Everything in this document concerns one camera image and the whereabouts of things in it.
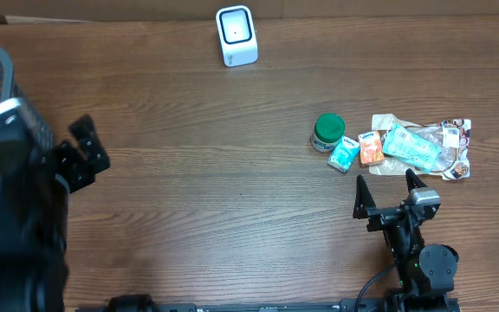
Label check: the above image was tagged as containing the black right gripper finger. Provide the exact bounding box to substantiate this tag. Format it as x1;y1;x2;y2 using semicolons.
353;175;376;219
405;169;426;192

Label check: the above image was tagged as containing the teal tissue pack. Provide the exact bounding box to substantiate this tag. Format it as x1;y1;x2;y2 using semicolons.
382;124;442;173

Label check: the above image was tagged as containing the blue Kleenex tissue pack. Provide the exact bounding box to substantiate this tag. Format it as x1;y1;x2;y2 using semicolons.
327;136;360;172

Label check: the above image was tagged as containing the orange white tissue pack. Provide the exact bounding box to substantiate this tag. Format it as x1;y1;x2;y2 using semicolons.
358;131;385;166

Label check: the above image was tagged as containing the beige plastic pouch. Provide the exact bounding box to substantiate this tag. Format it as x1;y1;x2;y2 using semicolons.
369;114;471;180

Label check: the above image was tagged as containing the green lid jar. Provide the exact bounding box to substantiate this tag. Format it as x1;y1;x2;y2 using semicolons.
310;113;346;153

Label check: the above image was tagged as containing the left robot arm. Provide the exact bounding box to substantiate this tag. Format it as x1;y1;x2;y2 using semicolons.
0;98;110;311

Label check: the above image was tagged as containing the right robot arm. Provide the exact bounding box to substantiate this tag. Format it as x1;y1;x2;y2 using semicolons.
342;169;460;312

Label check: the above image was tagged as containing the white barcode scanner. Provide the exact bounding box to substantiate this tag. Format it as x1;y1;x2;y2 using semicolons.
216;5;259;68

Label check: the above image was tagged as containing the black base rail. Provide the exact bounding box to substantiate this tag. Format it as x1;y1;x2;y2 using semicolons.
75;297;463;312

